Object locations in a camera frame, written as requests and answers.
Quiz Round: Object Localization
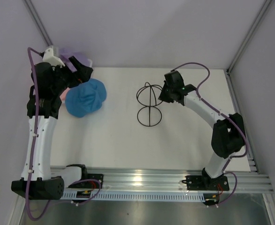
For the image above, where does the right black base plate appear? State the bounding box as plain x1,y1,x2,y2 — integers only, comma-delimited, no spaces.
181,175,229,191

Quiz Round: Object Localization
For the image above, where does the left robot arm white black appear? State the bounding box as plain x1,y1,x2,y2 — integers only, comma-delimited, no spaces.
11,56,93,200

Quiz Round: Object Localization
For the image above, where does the white plastic basket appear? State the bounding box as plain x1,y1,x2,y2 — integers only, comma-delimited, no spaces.
87,59,92,68

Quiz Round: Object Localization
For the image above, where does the left aluminium corner post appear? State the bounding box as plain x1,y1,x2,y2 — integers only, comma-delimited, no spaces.
22,0,53,46

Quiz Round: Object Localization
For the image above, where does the pink bucket hat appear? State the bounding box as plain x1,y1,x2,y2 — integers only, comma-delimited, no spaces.
60,88,69,101

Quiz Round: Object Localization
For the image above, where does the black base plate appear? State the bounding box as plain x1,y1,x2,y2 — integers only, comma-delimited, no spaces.
69,173,104,189
181,175,229,191

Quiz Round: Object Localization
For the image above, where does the black wire hat stand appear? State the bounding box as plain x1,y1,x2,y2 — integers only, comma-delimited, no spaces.
136,82,162,128

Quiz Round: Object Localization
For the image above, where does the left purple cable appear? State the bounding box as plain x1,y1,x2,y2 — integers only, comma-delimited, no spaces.
24,47,103,222

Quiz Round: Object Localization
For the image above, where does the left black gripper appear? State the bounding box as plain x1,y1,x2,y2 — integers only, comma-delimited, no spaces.
52,56,93,95

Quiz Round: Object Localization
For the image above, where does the purple bucket hat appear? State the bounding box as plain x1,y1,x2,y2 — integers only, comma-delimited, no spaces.
59,48,88,66

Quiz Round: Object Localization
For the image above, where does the white slotted cable duct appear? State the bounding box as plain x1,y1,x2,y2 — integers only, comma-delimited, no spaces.
61,190,205,203

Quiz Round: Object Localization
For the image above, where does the aluminium rail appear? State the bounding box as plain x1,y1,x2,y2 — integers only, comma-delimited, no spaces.
49,165,275,194

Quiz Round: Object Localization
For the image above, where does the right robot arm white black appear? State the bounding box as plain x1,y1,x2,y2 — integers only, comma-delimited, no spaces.
159,70,246,189

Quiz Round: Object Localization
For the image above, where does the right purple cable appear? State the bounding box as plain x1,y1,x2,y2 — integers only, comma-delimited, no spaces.
171,62,248,208

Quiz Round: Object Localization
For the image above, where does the aluminium corner post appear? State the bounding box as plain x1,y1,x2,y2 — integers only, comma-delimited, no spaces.
22,0,53,46
226,0,275,73

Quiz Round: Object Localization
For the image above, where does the purple cable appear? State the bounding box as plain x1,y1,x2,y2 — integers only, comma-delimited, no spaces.
24,47,103,222
171,62,248,208

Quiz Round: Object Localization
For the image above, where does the blue bucket hat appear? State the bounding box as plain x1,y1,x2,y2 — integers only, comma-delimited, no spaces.
64,78,107,118

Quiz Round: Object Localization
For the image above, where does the right aluminium corner post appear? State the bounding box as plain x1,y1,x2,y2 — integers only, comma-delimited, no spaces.
226,0,275,73

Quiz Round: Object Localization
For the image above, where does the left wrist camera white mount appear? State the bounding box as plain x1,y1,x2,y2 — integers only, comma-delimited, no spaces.
42,45,65,67

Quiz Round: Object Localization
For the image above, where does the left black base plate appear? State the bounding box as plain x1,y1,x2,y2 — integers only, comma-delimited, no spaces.
69,173,104,189

